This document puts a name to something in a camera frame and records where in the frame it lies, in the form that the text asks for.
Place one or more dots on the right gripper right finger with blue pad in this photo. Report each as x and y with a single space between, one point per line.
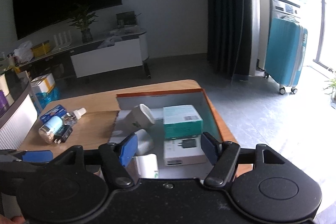
224 158

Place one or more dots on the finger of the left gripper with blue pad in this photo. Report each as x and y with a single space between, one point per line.
37 156

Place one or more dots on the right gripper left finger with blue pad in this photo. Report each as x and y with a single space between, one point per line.
115 157

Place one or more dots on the white power adapter box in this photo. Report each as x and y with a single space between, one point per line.
185 151

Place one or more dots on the toothpick jar light blue lid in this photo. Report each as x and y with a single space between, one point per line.
48 130

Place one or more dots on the black UGREEN charger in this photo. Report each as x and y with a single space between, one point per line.
62 134

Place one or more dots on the teal adhesive bandages box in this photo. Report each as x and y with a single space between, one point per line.
181 121

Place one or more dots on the clear glass spray bottle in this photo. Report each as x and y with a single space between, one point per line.
72 117

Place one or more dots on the blue tissue pack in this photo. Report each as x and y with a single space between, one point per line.
57 111

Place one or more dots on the curved white side counter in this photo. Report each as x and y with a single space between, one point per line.
21 113

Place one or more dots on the orange white cardboard tray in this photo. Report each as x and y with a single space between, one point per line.
156 102

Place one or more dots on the blue plastic bag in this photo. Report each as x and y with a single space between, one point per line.
45 98

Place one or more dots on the purple storage box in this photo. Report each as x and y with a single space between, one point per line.
3 102

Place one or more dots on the white yellow cardboard box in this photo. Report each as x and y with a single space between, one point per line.
43 84

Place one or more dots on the white TV cabinet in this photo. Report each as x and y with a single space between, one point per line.
111 53

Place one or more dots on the white plastic bag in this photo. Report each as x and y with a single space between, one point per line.
24 52

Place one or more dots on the white router with antennas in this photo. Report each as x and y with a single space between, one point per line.
62 40

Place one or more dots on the dark framed picture box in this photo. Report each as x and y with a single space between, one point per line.
126 19

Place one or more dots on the teal suitcase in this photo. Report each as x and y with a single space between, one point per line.
285 52

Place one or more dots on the dark green curtain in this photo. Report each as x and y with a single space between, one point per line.
233 37

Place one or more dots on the potted plant in glass vase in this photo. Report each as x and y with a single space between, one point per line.
82 22

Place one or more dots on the spider plant on floor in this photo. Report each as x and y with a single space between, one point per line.
331 91

